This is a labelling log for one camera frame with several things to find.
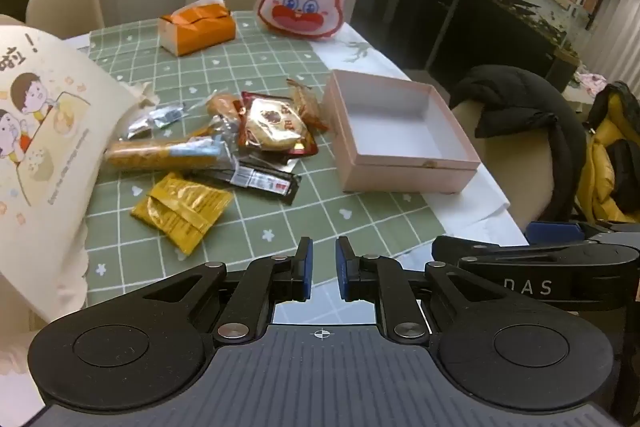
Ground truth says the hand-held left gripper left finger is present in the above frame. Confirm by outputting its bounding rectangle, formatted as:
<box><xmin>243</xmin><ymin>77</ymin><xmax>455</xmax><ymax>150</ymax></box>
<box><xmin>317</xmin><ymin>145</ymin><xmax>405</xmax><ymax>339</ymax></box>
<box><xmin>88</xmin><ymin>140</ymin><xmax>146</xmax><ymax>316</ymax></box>
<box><xmin>142</xmin><ymin>237</ymin><xmax>315</xmax><ymax>344</ymax></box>

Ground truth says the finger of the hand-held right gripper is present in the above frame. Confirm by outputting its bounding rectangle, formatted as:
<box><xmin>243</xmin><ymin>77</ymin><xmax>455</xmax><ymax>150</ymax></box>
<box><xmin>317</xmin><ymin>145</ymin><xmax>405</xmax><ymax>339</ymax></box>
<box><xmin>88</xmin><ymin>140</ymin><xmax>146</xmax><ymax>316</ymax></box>
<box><xmin>431</xmin><ymin>234</ymin><xmax>592</xmax><ymax>262</ymax></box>
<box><xmin>526</xmin><ymin>221</ymin><xmax>640</xmax><ymax>247</ymax></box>

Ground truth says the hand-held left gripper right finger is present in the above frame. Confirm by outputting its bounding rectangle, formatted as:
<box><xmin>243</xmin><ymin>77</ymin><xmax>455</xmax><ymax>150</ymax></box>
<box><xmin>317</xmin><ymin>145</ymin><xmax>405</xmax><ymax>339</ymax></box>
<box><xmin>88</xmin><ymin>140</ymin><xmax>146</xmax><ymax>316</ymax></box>
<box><xmin>335</xmin><ymin>236</ymin><xmax>507</xmax><ymax>344</ymax></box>

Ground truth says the pink cardboard box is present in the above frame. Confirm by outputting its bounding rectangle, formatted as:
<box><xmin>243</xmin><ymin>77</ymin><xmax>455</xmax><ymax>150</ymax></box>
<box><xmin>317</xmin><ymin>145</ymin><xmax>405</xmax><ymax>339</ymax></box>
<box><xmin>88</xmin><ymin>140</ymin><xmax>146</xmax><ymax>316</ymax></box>
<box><xmin>321</xmin><ymin>69</ymin><xmax>482</xmax><ymax>196</ymax></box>

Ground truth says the round cookie red packet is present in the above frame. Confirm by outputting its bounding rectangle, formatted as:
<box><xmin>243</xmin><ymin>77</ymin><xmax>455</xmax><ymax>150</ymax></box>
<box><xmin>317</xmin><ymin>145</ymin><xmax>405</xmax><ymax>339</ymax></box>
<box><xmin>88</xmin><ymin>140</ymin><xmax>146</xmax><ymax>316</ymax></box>
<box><xmin>237</xmin><ymin>91</ymin><xmax>319</xmax><ymax>164</ymax></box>

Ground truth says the orange snack clear packet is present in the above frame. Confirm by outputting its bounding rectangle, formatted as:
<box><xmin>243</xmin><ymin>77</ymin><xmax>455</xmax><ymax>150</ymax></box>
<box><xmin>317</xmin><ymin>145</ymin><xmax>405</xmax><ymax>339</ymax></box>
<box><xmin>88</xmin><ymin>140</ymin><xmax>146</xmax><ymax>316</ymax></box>
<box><xmin>286</xmin><ymin>78</ymin><xmax>329</xmax><ymax>131</ymax></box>

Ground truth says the bread bun clear packet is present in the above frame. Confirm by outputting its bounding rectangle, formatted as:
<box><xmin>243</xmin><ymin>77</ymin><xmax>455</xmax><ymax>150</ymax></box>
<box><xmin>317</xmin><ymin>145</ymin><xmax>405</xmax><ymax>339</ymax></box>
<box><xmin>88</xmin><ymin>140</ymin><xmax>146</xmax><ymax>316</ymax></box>
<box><xmin>206</xmin><ymin>92</ymin><xmax>247</xmax><ymax>134</ymax></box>

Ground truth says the beige chair with jacket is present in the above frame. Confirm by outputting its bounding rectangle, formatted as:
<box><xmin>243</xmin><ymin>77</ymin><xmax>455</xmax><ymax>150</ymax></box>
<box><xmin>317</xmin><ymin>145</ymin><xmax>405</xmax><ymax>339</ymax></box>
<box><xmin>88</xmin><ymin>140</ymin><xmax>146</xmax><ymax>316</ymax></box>
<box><xmin>450</xmin><ymin>99</ymin><xmax>566</xmax><ymax>233</ymax></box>

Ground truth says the yellow puffer jacket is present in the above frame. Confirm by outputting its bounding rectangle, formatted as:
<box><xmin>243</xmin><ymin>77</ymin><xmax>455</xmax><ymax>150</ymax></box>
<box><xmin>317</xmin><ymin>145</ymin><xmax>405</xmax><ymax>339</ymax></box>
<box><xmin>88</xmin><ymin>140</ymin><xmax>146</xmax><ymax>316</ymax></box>
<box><xmin>574</xmin><ymin>81</ymin><xmax>640</xmax><ymax>225</ymax></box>

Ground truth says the black snack bar packet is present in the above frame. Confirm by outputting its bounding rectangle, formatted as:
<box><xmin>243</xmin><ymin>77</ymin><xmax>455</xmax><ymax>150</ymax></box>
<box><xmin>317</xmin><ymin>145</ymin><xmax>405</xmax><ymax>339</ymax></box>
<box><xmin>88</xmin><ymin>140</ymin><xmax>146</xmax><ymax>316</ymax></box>
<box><xmin>199</xmin><ymin>163</ymin><xmax>303</xmax><ymax>204</ymax></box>

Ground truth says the yellow snack packet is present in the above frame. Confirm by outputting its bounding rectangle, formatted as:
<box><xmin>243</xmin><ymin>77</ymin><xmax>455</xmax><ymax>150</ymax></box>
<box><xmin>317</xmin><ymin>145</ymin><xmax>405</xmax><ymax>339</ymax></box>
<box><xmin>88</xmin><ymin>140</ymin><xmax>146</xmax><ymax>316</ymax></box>
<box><xmin>130</xmin><ymin>172</ymin><xmax>234</xmax><ymax>257</ymax></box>

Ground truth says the pink cloth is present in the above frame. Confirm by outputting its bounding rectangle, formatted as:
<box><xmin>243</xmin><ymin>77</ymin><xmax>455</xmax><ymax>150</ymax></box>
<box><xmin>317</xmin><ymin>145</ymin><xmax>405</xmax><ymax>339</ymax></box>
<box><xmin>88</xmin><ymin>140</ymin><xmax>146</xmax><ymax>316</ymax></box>
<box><xmin>574</xmin><ymin>72</ymin><xmax>610</xmax><ymax>96</ymax></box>

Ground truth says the long bread stick packet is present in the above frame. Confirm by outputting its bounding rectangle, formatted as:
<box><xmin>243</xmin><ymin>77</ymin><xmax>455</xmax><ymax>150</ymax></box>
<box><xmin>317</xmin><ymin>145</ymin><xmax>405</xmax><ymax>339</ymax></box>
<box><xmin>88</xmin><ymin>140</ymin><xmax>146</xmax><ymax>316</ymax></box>
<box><xmin>104</xmin><ymin>138</ymin><xmax>237</xmax><ymax>174</ymax></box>

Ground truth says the silver snack packet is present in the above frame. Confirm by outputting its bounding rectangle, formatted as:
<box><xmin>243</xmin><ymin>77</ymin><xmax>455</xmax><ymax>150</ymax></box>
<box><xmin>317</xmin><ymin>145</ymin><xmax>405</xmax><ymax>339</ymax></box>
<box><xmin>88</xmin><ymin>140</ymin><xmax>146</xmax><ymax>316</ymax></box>
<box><xmin>126</xmin><ymin>103</ymin><xmax>187</xmax><ymax>141</ymax></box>

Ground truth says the green checkered tablecloth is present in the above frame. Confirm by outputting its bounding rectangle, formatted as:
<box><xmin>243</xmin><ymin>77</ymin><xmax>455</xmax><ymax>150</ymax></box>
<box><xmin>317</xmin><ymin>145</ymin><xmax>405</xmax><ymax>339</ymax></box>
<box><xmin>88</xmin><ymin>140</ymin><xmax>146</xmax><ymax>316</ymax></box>
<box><xmin>80</xmin><ymin>9</ymin><xmax>443</xmax><ymax>308</ymax></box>

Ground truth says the black cabinet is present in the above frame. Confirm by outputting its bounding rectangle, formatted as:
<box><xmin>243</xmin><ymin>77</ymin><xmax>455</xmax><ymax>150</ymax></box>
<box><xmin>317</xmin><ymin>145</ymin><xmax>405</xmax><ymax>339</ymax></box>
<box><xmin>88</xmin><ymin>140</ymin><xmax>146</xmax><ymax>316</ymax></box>
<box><xmin>424</xmin><ymin>0</ymin><xmax>583</xmax><ymax>78</ymax></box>

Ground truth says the orange tissue box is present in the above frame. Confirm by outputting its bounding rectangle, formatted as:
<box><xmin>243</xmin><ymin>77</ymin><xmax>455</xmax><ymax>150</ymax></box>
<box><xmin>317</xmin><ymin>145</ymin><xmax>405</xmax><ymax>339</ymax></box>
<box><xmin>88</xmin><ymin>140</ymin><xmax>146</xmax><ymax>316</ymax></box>
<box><xmin>158</xmin><ymin>0</ymin><xmax>237</xmax><ymax>57</ymax></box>

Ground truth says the beige cartoon print tote bag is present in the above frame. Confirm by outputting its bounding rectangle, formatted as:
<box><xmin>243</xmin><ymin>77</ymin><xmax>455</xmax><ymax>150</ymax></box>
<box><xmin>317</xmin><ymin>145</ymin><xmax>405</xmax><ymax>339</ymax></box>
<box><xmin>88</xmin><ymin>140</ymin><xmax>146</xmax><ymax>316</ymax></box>
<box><xmin>0</xmin><ymin>24</ymin><xmax>157</xmax><ymax>324</ymax></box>

